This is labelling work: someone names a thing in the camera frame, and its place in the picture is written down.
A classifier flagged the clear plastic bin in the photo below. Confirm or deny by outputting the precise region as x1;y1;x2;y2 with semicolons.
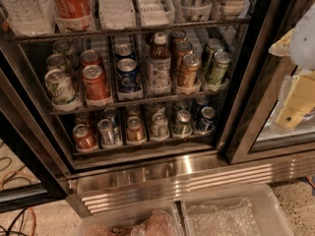
181;184;294;236
72;201;184;236

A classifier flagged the stainless steel fridge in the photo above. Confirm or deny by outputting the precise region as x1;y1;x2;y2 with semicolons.
0;0;315;217

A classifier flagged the orange can bottom shelf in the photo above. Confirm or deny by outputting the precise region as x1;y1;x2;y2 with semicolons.
127;117;147;145

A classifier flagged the orange cable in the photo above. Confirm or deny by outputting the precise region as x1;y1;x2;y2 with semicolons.
0;170;37;236

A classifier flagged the right clear plastic bin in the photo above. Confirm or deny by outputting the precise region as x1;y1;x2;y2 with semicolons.
181;184;294;236

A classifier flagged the blue can bottom shelf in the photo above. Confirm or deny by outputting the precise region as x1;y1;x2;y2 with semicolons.
195;106;216;135

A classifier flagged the left fridge glass door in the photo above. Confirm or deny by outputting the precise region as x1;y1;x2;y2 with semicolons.
0;54;68;212

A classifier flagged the left clear plastic bin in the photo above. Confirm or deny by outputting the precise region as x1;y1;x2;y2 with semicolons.
72;201;184;236

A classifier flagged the striped tall can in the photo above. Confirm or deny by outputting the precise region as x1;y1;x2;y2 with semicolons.
181;0;212;22

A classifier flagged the red cola bottle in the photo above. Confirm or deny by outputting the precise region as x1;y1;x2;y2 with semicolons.
54;0;95;33

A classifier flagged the fridge glass door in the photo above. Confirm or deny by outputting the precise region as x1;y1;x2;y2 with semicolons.
0;54;68;212
226;0;315;163

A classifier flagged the white empty shelf tray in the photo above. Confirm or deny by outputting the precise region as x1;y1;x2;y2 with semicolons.
136;0;175;27

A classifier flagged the blue pepsi can front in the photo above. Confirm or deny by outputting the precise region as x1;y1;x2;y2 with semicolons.
116;58;143;99

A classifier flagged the red soda can front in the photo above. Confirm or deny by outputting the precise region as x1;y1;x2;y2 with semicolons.
82;65;112;106

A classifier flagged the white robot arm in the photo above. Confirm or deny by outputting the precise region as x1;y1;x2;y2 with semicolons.
269;5;315;130

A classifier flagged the orange brown can front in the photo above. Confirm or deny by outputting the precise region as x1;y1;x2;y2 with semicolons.
175;54;201;94

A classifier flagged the clear water bottle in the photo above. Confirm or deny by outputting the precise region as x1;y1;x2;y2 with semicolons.
0;0;55;36

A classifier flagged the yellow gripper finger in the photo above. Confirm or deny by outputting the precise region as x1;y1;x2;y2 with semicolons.
269;29;293;57
275;70;315;130

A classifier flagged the green can bottom shelf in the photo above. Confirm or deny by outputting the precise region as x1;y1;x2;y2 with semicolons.
172;110;192;138

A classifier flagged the silver can bottom shelf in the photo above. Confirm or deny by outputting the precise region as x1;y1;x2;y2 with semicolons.
97;119;122;148

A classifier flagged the right fridge glass door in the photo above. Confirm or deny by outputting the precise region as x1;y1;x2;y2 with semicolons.
226;0;315;163

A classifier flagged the red can bottom shelf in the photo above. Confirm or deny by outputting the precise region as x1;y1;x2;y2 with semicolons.
72;124;97;152

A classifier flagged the iced tea bottle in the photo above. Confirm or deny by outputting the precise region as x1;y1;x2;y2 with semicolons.
147;32;171;95

